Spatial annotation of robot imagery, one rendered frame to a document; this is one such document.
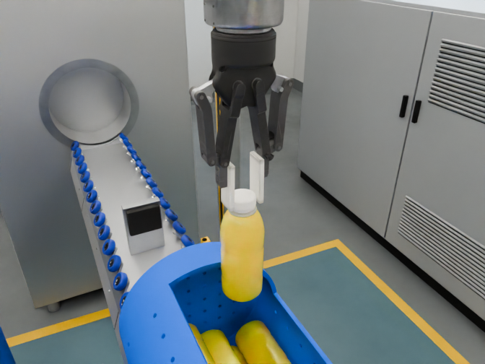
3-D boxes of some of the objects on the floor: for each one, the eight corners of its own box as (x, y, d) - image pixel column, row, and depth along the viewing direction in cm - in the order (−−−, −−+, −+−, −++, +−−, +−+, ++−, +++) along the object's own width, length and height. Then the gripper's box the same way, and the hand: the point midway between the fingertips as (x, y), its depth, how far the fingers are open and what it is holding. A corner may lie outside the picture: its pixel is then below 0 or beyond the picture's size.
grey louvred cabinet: (346, 165, 366) (371, -14, 295) (620, 354, 195) (837, 37, 124) (293, 177, 347) (306, -11, 276) (546, 398, 176) (753, 52, 105)
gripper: (288, 17, 53) (278, 178, 65) (162, 27, 46) (177, 203, 58) (323, 27, 47) (306, 201, 59) (185, 39, 40) (196, 232, 52)
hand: (242, 182), depth 57 cm, fingers closed on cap, 4 cm apart
